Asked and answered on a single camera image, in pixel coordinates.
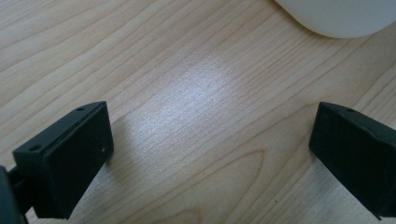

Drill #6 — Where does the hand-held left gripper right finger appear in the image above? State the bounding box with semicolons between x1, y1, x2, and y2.
307;101;396;220

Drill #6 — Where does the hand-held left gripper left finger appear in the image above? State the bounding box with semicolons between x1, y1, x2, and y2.
12;100;115;220

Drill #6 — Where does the white plastic storage bin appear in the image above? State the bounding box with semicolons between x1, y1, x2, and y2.
274;0;396;40

